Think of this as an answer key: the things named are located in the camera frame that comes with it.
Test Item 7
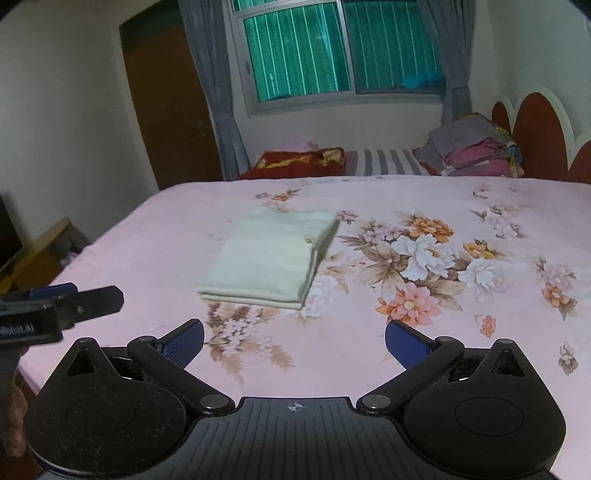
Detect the white small garment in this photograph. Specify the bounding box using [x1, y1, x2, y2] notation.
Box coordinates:
[197, 207, 339, 310]

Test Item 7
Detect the grey curtain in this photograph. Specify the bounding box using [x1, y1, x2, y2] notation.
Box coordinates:
[417, 0, 476, 124]
[179, 0, 249, 181]

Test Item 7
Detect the red and white headboard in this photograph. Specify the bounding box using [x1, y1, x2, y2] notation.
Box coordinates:
[491, 87, 591, 184]

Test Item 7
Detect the window with green shutters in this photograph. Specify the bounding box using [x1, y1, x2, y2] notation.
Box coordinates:
[229, 1, 446, 114]

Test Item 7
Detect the pile of folded clothes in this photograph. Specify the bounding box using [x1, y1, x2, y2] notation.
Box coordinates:
[414, 113, 524, 178]

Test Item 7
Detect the grey right curtain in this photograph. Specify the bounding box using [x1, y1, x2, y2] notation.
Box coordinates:
[417, 0, 476, 124]

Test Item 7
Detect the pink floral bed cover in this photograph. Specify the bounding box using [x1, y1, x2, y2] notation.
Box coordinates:
[20, 176, 590, 479]

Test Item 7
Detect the grey striped mattress sheet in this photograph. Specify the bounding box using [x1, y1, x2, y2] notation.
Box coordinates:
[344, 148, 431, 177]

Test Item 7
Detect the brown wooden door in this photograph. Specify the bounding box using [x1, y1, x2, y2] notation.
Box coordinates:
[119, 1, 223, 190]

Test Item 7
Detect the wooden furniture beside bed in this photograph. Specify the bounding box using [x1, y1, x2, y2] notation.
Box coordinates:
[1, 217, 91, 294]

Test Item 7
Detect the person's left hand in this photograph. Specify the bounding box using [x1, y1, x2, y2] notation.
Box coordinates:
[0, 346, 28, 458]

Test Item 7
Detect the grey left curtain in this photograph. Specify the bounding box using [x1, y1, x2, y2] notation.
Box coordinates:
[179, 0, 249, 181]

